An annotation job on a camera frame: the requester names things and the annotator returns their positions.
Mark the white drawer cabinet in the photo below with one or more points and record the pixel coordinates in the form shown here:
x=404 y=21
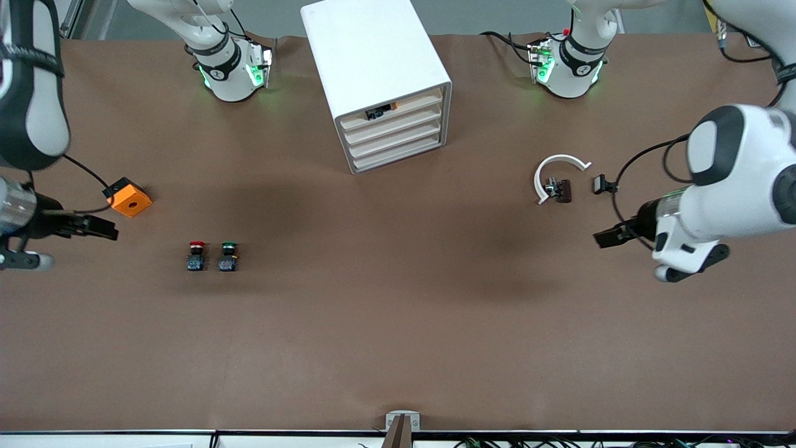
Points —
x=367 y=50

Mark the grey metal bracket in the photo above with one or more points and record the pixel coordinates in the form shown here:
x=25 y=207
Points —
x=392 y=417

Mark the dark brown small component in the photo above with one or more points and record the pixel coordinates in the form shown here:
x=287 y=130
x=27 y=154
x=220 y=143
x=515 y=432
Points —
x=563 y=191

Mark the white plastic drawer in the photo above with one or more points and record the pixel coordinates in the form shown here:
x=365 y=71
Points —
x=410 y=134
x=410 y=121
x=410 y=107
x=410 y=148

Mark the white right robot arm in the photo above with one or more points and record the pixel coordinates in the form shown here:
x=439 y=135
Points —
x=37 y=93

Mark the aluminium frame profile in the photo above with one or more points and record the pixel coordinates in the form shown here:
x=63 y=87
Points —
x=84 y=15

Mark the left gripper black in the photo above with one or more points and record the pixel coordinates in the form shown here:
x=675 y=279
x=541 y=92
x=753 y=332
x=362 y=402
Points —
x=642 y=226

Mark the brown post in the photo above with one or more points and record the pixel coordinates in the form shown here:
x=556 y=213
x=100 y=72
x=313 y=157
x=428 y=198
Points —
x=398 y=437

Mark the brown table cover sheet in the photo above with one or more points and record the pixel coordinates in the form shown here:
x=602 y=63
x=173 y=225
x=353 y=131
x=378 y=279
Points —
x=398 y=323

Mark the red push button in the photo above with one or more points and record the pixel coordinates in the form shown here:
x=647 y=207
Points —
x=196 y=256

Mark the small black orange part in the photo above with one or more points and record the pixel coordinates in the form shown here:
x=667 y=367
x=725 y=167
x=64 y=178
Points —
x=376 y=113

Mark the green push button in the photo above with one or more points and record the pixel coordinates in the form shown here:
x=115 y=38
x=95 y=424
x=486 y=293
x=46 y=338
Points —
x=228 y=257

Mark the orange cube with hole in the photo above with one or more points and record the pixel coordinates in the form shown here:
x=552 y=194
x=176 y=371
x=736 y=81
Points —
x=132 y=200

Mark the small black connector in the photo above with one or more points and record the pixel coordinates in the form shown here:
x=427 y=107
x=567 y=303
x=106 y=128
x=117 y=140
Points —
x=601 y=184

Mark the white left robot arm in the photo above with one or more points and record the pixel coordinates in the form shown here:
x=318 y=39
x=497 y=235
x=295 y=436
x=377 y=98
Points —
x=740 y=168

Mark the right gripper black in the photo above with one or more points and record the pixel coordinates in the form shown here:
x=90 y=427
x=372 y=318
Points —
x=48 y=223

